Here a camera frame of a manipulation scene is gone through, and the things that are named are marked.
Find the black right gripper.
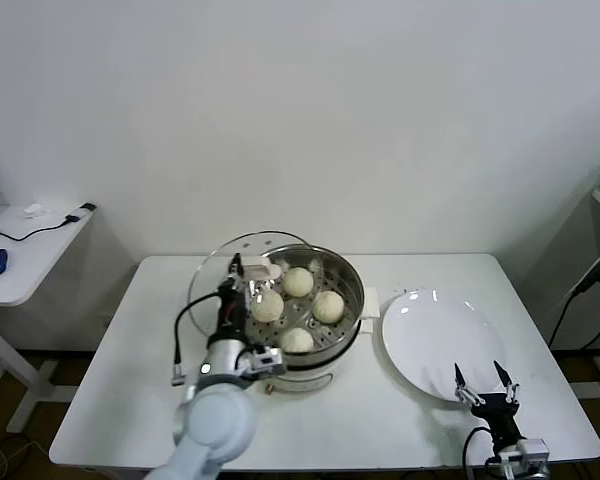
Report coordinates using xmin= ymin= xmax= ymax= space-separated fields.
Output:
xmin=453 ymin=359 xmax=525 ymax=450

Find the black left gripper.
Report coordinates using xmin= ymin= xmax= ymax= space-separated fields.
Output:
xmin=214 ymin=252 xmax=277 ymax=342

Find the glass pot lid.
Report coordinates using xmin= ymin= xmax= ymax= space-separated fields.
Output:
xmin=187 ymin=229 xmax=317 ymax=346

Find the white steamed baozi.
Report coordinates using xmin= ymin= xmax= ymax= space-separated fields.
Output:
xmin=283 ymin=267 xmax=315 ymax=299
xmin=278 ymin=327 xmax=315 ymax=354
xmin=312 ymin=291 xmax=346 ymax=324
xmin=250 ymin=291 xmax=285 ymax=324

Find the stainless steel steamer basket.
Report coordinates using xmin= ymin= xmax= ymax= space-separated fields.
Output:
xmin=229 ymin=243 xmax=381 ymax=355

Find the white round plate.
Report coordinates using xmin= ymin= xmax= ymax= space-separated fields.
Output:
xmin=381 ymin=288 xmax=508 ymax=404

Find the cream electric cooker pot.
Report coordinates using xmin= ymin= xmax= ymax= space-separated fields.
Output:
xmin=252 ymin=319 xmax=375 ymax=397

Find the white side table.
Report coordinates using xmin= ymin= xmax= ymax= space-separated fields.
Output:
xmin=0 ymin=203 xmax=100 ymax=434

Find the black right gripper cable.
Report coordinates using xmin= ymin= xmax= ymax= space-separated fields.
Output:
xmin=462 ymin=424 xmax=499 ymax=469

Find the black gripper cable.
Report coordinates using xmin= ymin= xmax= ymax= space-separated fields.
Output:
xmin=171 ymin=292 xmax=226 ymax=386
xmin=462 ymin=424 xmax=499 ymax=469

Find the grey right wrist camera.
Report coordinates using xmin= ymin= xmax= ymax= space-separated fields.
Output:
xmin=497 ymin=437 xmax=551 ymax=471

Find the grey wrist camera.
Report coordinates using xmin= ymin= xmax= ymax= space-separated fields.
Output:
xmin=497 ymin=437 xmax=551 ymax=471
xmin=244 ymin=344 xmax=287 ymax=376

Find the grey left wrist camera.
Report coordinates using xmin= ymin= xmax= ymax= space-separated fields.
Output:
xmin=244 ymin=344 xmax=287 ymax=376

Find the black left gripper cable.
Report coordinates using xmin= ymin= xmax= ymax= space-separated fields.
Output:
xmin=171 ymin=292 xmax=226 ymax=386

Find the black power adapter cable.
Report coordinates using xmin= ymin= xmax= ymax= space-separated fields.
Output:
xmin=548 ymin=244 xmax=600 ymax=351

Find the black cable with plug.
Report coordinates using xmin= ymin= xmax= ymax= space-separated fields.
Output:
xmin=0 ymin=202 xmax=99 ymax=242

